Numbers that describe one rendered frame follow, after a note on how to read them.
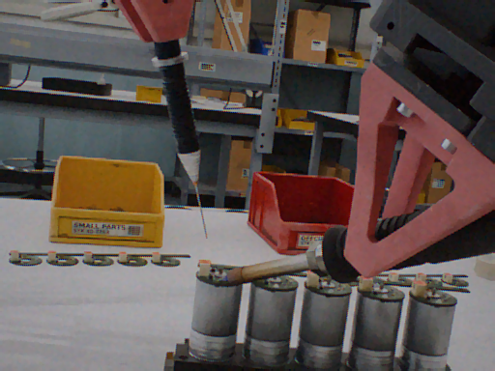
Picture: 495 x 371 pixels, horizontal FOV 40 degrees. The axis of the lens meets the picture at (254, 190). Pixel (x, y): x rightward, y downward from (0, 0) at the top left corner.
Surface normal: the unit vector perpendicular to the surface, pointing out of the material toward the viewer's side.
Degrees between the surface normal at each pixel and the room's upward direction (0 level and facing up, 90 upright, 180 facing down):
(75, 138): 90
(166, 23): 98
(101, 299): 0
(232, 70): 90
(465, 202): 108
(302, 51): 90
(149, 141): 90
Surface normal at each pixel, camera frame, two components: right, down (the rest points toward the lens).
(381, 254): -0.73, 0.18
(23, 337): 0.11, -0.98
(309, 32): 0.18, 0.14
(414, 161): -0.63, 0.00
